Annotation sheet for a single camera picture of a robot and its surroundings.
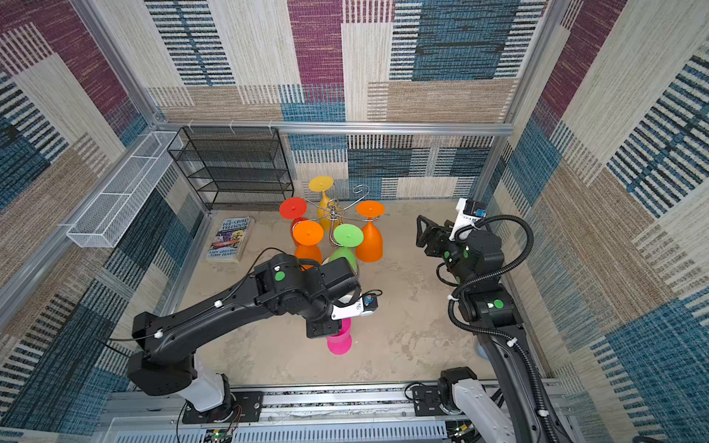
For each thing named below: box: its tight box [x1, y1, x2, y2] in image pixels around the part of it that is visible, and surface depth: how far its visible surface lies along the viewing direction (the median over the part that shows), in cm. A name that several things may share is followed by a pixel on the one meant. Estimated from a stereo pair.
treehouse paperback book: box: [205, 215, 255, 264], surface depth 108 cm
